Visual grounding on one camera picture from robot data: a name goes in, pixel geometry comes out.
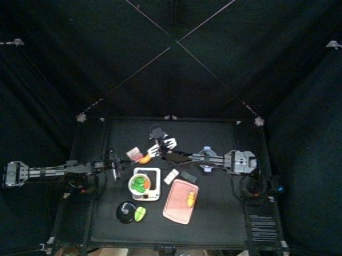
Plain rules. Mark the grey frame corner bracket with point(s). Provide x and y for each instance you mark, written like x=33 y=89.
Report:
x=170 y=117
x=81 y=117
x=333 y=44
x=17 y=42
x=260 y=121

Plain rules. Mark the green toy vegetable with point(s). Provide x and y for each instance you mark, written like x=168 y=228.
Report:
x=140 y=184

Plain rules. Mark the pink toy meat slice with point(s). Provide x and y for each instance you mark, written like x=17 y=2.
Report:
x=134 y=154

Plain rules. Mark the pink plastic tray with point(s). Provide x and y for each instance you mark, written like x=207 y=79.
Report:
x=178 y=203

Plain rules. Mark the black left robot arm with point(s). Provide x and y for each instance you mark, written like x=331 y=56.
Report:
x=49 y=170

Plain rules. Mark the orange toy carrot piece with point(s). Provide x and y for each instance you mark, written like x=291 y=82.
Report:
x=148 y=184

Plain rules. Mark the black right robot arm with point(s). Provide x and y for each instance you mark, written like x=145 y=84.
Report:
x=241 y=161

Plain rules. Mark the white kitchen scale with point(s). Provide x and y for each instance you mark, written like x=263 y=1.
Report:
x=154 y=176

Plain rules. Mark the orange toy croissant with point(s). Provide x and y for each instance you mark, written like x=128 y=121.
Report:
x=146 y=159

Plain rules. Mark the dark green toy block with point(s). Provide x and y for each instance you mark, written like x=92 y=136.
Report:
x=189 y=177

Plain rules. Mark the black bowl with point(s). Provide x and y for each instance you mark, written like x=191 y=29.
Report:
x=124 y=215

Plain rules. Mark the white text label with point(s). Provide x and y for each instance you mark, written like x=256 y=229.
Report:
x=261 y=228

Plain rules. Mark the green toy pepper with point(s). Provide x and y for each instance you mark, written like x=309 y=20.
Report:
x=140 y=214

